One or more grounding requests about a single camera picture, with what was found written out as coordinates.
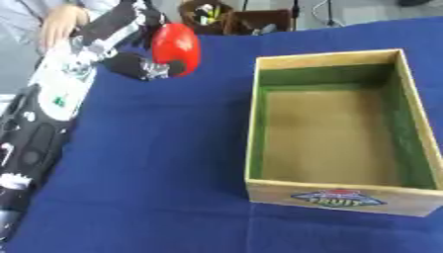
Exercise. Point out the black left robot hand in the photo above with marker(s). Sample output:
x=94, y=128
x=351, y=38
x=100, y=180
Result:
x=128, y=64

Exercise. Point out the red toy fruit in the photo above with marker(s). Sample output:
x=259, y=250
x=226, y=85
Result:
x=176, y=46

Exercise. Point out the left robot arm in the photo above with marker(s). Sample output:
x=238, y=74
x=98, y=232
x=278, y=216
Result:
x=46, y=99

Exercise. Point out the tan cardboard box green inside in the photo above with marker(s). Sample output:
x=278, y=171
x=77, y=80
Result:
x=340, y=131

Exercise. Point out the person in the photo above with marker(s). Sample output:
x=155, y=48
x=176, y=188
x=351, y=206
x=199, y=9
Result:
x=60, y=23

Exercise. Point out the brown wooden chair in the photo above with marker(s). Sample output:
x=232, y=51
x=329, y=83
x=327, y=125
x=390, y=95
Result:
x=242, y=19

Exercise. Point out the black tripod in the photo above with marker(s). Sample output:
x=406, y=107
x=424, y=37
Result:
x=330, y=13

